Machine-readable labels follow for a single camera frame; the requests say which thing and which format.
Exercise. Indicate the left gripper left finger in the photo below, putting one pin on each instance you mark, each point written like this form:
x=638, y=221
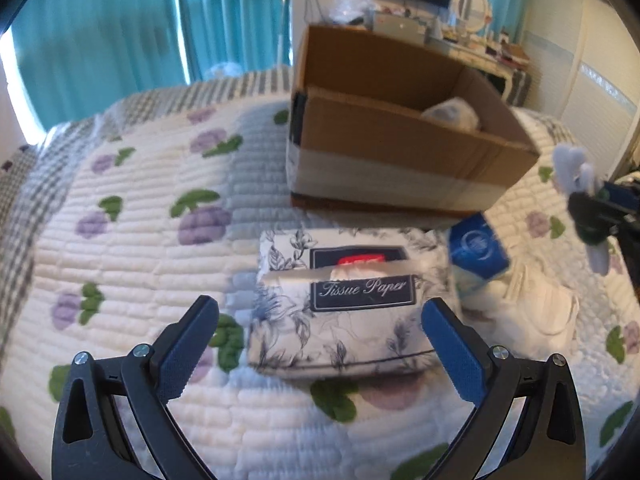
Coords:
x=90, y=441

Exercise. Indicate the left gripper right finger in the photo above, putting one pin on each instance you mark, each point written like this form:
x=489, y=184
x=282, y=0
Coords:
x=548, y=441

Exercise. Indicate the white plush soft item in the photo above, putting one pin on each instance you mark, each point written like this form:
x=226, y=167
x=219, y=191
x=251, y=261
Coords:
x=574, y=174

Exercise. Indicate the white face mask stack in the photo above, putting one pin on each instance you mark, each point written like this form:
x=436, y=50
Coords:
x=532, y=305

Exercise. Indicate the blue Vinda tissue pack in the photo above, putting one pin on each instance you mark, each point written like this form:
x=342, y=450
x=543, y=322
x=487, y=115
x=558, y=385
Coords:
x=476, y=254

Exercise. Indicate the floral tissue paper pack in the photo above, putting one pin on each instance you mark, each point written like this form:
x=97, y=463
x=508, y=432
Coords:
x=347, y=302

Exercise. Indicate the plastic wrapped item in box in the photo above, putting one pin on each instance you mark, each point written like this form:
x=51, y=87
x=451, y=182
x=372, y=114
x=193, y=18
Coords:
x=456, y=113

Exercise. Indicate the white vanity table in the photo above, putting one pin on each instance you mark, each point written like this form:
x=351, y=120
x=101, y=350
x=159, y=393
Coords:
x=510, y=81

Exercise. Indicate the white floral quilt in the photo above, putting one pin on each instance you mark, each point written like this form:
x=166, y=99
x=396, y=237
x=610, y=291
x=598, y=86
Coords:
x=147, y=226

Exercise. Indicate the white oval vanity mirror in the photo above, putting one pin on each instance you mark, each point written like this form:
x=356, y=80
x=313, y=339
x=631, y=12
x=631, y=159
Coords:
x=473, y=15

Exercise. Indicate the brown cardboard box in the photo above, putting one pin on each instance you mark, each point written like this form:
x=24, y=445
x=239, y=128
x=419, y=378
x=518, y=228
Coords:
x=357, y=140

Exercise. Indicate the teal curtain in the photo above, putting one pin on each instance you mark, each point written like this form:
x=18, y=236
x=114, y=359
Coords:
x=77, y=57

